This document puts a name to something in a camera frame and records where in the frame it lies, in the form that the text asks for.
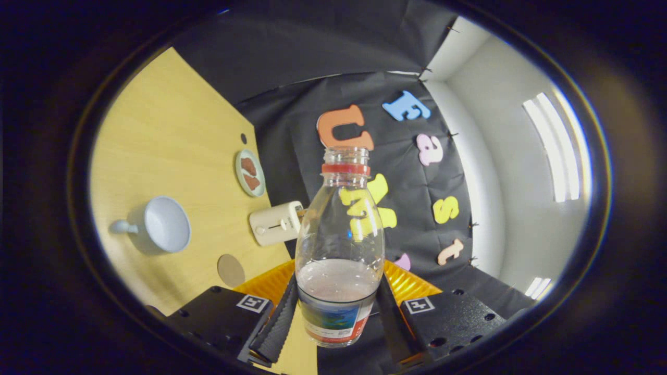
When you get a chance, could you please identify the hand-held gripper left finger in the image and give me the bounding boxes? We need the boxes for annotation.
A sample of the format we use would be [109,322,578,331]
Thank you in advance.
[167,259,299,368]

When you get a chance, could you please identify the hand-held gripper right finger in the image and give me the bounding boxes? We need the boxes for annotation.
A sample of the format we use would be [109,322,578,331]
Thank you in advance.
[376,259,509,368]

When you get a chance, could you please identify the clear plastic juice bottle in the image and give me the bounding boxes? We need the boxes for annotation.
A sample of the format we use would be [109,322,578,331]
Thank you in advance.
[294,146,385,348]

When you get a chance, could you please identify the round brown coaster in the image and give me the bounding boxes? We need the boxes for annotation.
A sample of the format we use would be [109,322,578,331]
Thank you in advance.
[217,254,246,288]

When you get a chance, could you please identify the white cup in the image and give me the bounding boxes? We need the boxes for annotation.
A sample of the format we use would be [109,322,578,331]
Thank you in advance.
[108,196,192,256]

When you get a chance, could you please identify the white toaster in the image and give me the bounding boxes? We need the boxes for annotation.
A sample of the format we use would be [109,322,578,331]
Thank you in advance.
[249,201,308,247]

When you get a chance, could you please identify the small ceiling light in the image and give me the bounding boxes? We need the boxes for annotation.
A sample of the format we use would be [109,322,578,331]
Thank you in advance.
[524,277,552,301]

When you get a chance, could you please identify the pale green plate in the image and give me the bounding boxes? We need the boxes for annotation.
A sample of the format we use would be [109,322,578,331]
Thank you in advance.
[234,148,266,198]

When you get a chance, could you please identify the wooden table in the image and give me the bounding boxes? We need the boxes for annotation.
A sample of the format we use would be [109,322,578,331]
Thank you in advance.
[90,47,319,375]

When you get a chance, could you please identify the long ceiling light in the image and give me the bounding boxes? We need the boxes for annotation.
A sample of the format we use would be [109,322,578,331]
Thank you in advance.
[523,92,592,203]

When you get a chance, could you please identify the black backdrop cloth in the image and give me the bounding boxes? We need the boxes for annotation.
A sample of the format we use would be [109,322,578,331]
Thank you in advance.
[172,0,537,375]

